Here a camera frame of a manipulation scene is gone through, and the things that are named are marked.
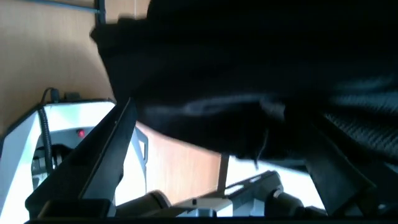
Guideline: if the black garment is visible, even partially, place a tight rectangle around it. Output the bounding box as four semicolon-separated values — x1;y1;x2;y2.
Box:
90;0;398;170

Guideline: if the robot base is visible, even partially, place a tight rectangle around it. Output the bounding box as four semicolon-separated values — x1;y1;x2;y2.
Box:
0;88;327;218

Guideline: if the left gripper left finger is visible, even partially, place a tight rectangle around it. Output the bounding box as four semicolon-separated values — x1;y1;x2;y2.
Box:
24;96;138;218

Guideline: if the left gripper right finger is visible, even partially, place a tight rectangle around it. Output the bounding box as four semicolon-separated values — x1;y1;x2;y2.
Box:
306;124;398;217

